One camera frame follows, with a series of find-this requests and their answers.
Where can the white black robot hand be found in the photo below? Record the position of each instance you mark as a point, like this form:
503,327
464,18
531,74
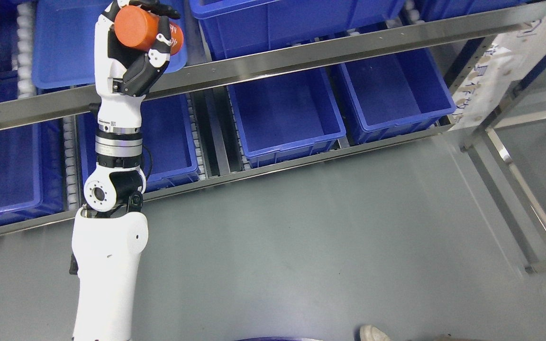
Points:
124,76

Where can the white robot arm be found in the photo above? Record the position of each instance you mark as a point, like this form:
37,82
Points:
109,234

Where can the shallow blue tray bin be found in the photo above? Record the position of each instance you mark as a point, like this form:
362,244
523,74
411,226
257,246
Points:
63,54

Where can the white roller track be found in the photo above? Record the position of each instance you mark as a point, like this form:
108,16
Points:
25,33

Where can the large blue upper bin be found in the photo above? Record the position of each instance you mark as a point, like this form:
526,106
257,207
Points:
234,28

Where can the blue lower bin far left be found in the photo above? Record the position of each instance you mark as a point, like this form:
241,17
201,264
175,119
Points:
31,172

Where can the white shoe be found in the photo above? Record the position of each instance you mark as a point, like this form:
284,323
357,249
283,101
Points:
368,332

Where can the white labelled sign board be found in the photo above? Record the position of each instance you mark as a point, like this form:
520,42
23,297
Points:
507,59

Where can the steel shelf front rail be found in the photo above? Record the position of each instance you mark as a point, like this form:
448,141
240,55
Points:
76,101

